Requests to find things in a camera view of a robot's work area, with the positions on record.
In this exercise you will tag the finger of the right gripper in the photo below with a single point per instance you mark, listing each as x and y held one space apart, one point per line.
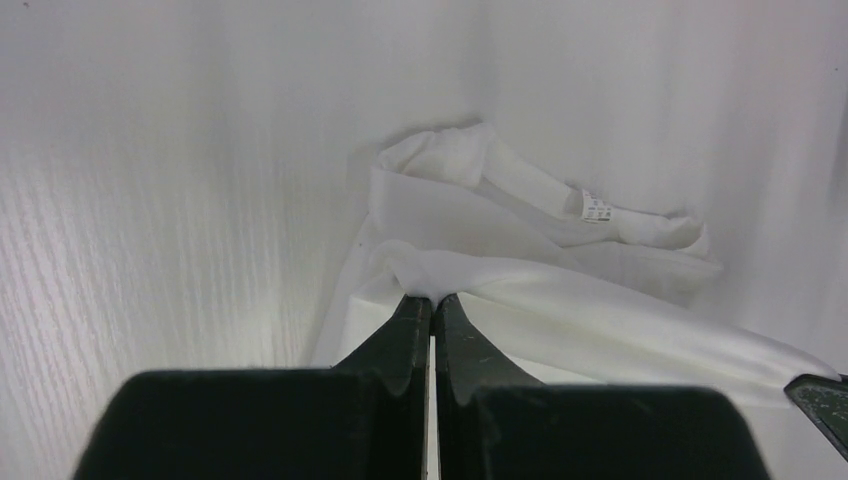
824 403

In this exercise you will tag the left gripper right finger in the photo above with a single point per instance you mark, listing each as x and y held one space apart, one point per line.
496 421

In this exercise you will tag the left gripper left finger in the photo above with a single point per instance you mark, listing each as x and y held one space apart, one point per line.
364 418

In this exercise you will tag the white printed t-shirt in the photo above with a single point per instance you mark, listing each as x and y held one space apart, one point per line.
570 287

